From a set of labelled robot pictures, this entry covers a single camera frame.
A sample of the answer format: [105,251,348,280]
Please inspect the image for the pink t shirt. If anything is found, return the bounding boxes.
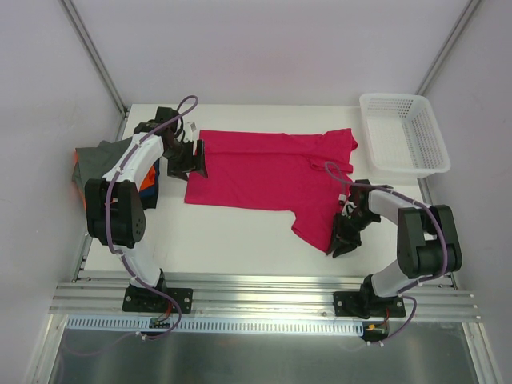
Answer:
[184,129,358,252]

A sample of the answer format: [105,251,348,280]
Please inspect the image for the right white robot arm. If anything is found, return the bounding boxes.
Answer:
[327,179,462,319]

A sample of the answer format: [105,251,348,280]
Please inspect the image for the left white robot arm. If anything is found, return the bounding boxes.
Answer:
[85,106,208,310]

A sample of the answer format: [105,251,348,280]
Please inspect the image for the orange t shirt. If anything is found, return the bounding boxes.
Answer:
[72,152,159,210]

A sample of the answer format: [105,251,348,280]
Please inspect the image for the blue t shirt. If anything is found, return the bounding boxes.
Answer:
[138,161,160,199]

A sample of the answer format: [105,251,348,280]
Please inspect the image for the black t shirt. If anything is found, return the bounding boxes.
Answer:
[141,196,158,210]

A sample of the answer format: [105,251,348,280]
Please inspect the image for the white plastic basket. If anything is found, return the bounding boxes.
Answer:
[359,93,451,178]

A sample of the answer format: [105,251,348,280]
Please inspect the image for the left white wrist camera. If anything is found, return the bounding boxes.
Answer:
[183,122,199,142]

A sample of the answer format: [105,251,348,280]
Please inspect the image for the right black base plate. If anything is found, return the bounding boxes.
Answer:
[333,290,406,319]

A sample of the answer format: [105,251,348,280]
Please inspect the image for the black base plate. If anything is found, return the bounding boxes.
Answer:
[333,290,406,319]
[122,280,194,314]

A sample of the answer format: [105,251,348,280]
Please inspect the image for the aluminium rail frame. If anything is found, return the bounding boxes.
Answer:
[50,104,482,323]

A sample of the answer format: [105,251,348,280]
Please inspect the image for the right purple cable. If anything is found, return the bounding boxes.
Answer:
[323,161,451,341]

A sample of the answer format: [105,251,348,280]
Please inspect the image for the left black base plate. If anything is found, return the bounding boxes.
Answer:
[122,280,194,314]

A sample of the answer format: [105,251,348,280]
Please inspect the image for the white slotted cable duct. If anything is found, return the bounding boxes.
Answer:
[66,315,363,337]

